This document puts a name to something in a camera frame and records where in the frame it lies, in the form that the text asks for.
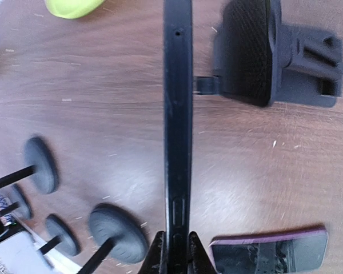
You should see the black round-base stand front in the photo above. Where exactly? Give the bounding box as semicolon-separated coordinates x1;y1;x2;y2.
39;214;81;257

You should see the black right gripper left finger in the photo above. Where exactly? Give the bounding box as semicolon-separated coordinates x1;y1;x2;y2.
138;231;166;274

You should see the large black smartphone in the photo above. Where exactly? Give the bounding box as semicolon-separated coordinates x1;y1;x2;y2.
163;1;193;273

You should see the black round-base stand back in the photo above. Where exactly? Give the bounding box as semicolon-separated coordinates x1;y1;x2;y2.
0;136;60;194

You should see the small black phone stand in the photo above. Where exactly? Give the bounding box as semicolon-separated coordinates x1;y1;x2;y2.
194;1;343;107

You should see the black round-base stand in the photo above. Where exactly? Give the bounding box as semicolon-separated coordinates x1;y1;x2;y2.
0;136;60;194
39;214;81;257
0;183;33;220
78;203;149;273

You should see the pink cased smartphone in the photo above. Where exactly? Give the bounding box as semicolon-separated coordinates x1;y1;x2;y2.
210;225;328;273

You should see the black round-base stand left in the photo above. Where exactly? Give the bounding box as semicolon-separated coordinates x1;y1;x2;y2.
0;183;33;220

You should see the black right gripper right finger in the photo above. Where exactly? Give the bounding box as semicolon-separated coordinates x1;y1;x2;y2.
188;231;216;274

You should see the black round-base stand right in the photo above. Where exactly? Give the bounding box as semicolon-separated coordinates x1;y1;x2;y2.
78;203;149;273

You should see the green plastic plate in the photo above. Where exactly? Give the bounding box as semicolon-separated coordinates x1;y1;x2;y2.
45;0;104;19

